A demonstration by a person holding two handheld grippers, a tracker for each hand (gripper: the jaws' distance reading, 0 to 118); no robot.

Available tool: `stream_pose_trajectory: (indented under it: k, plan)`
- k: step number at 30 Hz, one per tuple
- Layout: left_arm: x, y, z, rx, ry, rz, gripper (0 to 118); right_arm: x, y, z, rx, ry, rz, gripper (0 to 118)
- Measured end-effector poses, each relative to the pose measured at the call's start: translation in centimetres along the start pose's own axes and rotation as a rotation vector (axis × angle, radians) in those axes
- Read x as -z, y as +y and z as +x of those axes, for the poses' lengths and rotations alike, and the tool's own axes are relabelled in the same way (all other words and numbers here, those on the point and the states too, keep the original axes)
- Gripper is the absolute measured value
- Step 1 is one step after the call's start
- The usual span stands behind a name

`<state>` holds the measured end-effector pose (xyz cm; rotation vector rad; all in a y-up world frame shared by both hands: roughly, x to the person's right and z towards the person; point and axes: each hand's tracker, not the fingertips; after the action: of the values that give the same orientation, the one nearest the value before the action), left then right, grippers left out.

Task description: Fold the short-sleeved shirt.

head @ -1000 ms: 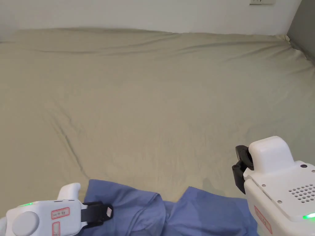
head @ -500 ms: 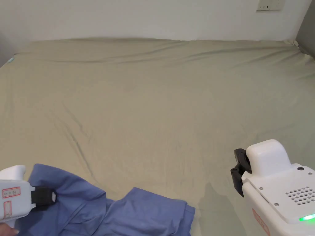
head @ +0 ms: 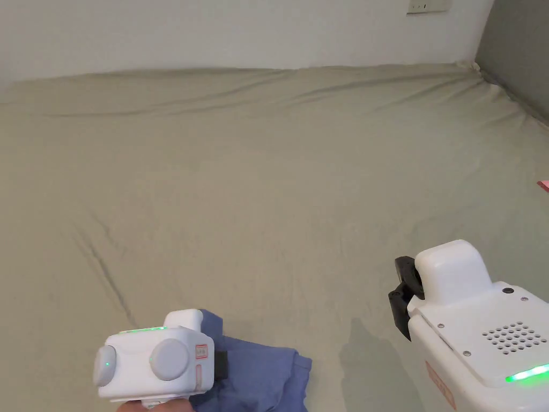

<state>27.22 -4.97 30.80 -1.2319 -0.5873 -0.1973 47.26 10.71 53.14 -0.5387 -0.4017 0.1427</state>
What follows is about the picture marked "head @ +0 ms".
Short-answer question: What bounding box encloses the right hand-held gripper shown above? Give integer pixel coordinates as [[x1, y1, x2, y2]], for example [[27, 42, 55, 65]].
[[388, 239, 549, 412]]

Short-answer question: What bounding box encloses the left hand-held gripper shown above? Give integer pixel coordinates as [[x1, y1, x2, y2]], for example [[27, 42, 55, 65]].
[[93, 308, 228, 409]]

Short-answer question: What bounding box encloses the blue garment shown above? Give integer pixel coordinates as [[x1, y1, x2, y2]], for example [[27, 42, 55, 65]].
[[188, 308, 314, 412]]

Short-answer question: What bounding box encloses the person's left hand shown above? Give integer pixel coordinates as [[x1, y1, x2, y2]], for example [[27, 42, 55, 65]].
[[114, 397, 195, 412]]

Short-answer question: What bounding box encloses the bed with beige sheet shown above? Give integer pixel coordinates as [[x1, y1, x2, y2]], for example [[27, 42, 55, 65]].
[[0, 63, 549, 412]]

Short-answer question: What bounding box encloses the grey padded headboard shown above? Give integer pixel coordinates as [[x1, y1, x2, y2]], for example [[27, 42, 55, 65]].
[[473, 0, 549, 126]]

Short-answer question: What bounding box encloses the white wall socket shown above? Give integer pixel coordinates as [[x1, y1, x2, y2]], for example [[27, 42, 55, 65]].
[[406, 0, 454, 16]]

